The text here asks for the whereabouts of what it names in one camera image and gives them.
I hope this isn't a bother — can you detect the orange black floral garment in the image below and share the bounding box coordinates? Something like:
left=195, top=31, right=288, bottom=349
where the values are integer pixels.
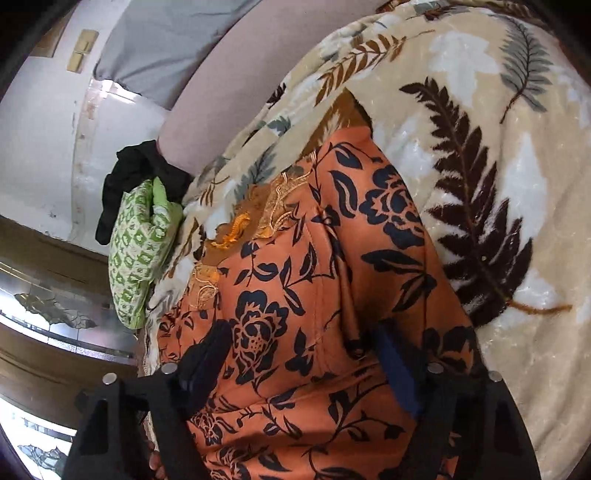
left=158, top=127, right=475, bottom=479

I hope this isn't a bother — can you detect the wooden glass panel door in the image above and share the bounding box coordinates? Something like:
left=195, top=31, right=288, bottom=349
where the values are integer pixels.
left=1, top=218, right=138, bottom=479

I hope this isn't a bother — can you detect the green white patterned pillow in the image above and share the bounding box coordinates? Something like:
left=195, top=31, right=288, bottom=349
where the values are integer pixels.
left=108, top=177, right=182, bottom=330

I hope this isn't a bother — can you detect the black cloth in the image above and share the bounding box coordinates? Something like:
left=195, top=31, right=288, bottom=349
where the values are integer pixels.
left=95, top=140, right=193, bottom=246

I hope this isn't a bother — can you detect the beige leaf print blanket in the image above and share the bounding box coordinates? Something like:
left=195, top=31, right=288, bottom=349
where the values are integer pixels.
left=147, top=1, right=590, bottom=479

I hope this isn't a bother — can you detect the grey pillow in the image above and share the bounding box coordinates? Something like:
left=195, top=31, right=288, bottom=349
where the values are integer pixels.
left=93, top=0, right=257, bottom=110

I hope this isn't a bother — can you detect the pink mattress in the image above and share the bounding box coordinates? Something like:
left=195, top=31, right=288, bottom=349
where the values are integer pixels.
left=157, top=0, right=381, bottom=176

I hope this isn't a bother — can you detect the beige wall switch plate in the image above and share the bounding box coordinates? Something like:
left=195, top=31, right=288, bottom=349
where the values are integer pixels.
left=66, top=29, right=99, bottom=73

